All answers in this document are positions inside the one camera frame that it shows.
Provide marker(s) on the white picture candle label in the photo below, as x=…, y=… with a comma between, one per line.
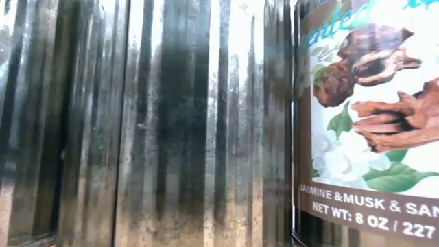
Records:
x=377, y=103

